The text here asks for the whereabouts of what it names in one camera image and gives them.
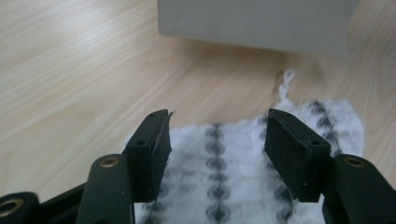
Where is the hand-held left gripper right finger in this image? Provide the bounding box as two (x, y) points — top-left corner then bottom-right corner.
(264, 107), (332, 203)

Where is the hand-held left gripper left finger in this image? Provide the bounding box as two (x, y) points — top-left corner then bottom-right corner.
(122, 108), (173, 203)

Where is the white black patterned cloth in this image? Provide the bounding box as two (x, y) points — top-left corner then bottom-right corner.
(124, 68), (366, 224)

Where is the grey expandable divider rack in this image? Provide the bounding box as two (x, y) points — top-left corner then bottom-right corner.
(157, 0), (361, 59)

